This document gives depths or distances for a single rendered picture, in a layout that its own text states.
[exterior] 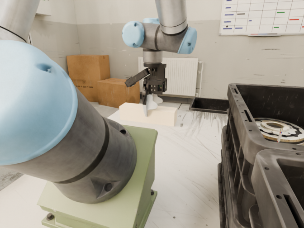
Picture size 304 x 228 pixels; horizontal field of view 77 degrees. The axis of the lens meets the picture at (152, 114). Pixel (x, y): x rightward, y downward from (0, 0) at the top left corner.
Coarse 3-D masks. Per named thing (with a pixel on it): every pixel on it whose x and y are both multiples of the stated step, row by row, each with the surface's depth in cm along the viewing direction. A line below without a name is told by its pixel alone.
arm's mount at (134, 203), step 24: (144, 144) 35; (144, 168) 33; (48, 192) 34; (120, 192) 32; (144, 192) 34; (48, 216) 35; (72, 216) 32; (96, 216) 31; (120, 216) 30; (144, 216) 36
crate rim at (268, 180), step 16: (256, 160) 16; (272, 160) 15; (288, 160) 15; (256, 176) 15; (272, 176) 13; (256, 192) 15; (272, 192) 12; (288, 192) 12; (272, 208) 11; (288, 208) 11; (272, 224) 11; (288, 224) 10
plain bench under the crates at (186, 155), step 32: (160, 128) 75; (192, 128) 75; (160, 160) 55; (192, 160) 55; (0, 192) 43; (32, 192) 43; (160, 192) 43; (192, 192) 43; (0, 224) 35; (32, 224) 35; (160, 224) 35; (192, 224) 35
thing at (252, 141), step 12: (228, 84) 43; (240, 84) 42; (252, 84) 42; (228, 96) 40; (240, 96) 33; (240, 108) 27; (240, 120) 24; (252, 120) 23; (240, 132) 23; (252, 132) 20; (252, 144) 18; (264, 144) 18; (276, 144) 18; (288, 144) 18; (252, 156) 18
